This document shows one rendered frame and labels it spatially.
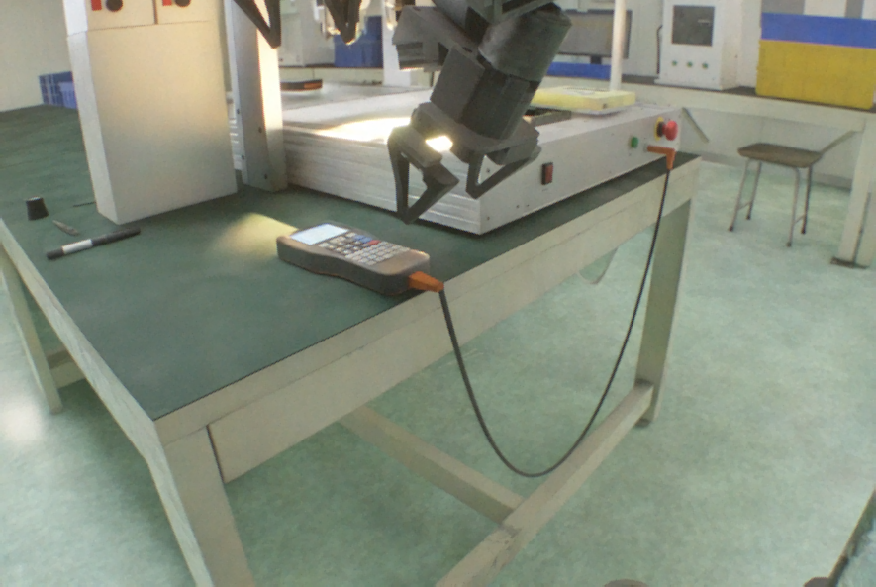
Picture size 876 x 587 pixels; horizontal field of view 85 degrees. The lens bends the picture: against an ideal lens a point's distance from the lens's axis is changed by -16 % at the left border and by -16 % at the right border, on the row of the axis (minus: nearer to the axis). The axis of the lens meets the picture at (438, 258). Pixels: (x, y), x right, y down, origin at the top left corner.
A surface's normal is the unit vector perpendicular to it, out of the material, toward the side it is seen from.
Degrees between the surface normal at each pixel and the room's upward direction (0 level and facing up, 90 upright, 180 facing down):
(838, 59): 90
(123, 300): 0
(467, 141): 30
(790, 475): 0
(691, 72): 90
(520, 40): 104
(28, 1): 90
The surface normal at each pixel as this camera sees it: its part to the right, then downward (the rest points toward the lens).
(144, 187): 0.74, 0.24
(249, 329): -0.02, -0.92
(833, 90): -0.66, 0.29
